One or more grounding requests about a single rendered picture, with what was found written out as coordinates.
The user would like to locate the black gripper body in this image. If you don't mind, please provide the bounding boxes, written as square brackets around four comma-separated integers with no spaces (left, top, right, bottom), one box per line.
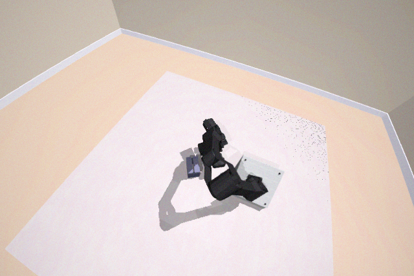
[212,146,226,169]

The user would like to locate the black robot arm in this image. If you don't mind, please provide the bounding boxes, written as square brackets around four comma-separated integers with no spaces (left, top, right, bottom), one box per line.
[198,118,268,202]

